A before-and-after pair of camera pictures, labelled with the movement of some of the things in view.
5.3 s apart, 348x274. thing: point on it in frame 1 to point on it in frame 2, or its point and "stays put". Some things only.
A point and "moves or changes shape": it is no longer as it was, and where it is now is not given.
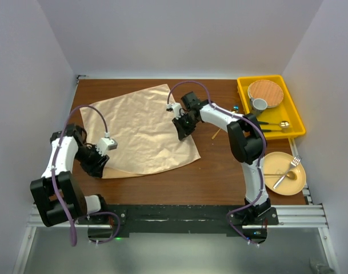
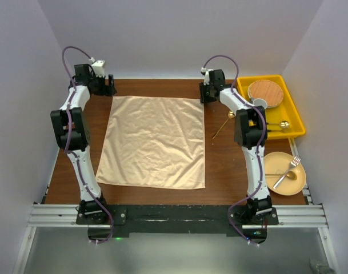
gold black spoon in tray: (283, 124) stays put
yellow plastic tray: (284, 121) stays put
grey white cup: (258, 105) stays put
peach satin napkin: (146, 138) moves or changes shape
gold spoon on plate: (290, 174) stays put
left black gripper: (95, 169) to (106, 90)
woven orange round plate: (268, 90) stays put
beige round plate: (279, 163) stays put
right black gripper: (183, 132) to (204, 99)
